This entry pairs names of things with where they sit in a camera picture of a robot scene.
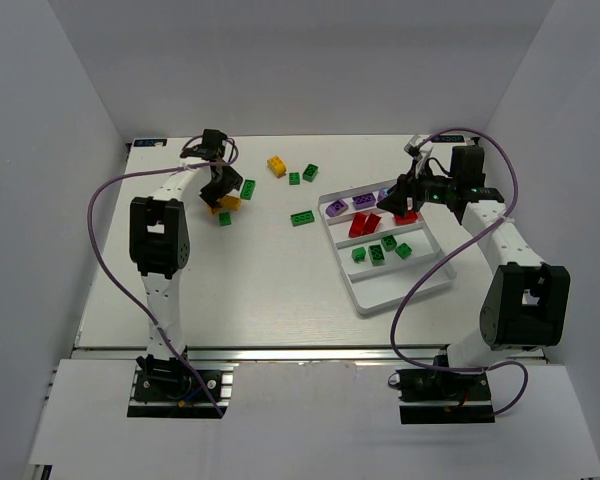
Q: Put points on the tiny green lego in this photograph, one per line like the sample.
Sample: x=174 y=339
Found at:
x=376 y=254

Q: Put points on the yellow tall lego brick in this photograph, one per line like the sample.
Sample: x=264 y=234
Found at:
x=277 y=166

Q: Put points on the yellow long lego brick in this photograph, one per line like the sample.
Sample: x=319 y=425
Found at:
x=230 y=202

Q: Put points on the white divided tray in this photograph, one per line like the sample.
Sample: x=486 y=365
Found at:
x=374 y=289

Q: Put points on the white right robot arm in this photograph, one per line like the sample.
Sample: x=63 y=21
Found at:
x=525 y=305

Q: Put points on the small green lego square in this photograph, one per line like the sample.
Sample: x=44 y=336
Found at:
x=294 y=178

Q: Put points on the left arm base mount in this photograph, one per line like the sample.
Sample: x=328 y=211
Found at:
x=166 y=389

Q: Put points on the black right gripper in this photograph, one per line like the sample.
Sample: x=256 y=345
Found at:
x=411 y=191

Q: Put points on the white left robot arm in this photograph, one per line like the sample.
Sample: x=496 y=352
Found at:
x=160 y=249

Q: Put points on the green lego brick top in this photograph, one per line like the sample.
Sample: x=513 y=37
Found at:
x=310 y=172

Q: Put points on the red small lego brick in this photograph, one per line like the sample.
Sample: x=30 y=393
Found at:
x=410 y=218

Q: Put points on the blue label corner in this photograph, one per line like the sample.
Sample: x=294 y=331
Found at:
x=149 y=142
x=448 y=139

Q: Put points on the blue label left corner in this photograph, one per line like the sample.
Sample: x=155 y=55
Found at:
x=149 y=142

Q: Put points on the green long lego brick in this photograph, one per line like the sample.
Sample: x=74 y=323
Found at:
x=248 y=189

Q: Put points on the green lego plate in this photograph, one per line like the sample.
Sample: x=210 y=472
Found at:
x=302 y=218

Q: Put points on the blue label right corner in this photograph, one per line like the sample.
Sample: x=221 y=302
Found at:
x=448 y=139

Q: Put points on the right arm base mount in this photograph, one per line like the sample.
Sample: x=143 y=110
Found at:
x=428 y=397

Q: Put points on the green rounded lego piece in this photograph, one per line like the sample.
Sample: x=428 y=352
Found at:
x=358 y=254

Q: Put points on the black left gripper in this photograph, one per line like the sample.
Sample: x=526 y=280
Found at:
x=219 y=185

